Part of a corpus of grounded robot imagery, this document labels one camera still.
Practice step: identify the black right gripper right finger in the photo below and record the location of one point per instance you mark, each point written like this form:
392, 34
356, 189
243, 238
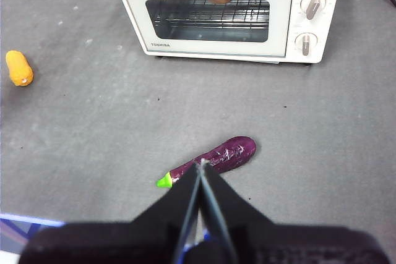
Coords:
294, 245

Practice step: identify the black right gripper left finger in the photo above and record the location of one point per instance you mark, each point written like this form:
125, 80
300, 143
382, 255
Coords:
108, 242

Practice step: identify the beige oven knob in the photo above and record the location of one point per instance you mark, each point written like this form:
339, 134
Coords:
306, 44
313, 5

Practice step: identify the purple eggplant with green stem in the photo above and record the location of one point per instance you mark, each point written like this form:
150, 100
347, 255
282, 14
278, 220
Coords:
235, 151

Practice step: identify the yellow corn cob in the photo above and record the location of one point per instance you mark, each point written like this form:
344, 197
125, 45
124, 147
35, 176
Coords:
18, 69

